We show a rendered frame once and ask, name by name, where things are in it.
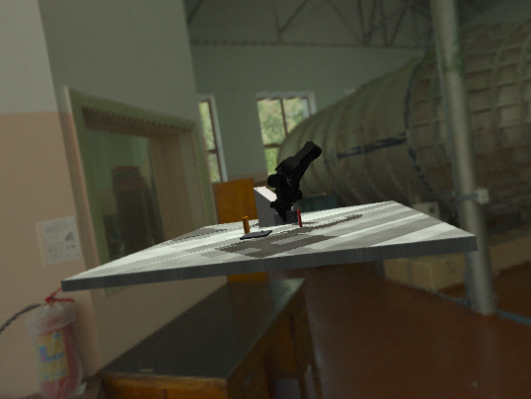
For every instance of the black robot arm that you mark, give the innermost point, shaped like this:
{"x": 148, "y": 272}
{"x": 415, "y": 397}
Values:
{"x": 295, "y": 167}

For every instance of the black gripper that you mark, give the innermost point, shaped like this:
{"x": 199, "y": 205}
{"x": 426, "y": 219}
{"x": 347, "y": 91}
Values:
{"x": 282, "y": 204}

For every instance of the orange cylinder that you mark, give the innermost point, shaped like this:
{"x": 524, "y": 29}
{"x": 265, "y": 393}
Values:
{"x": 246, "y": 225}

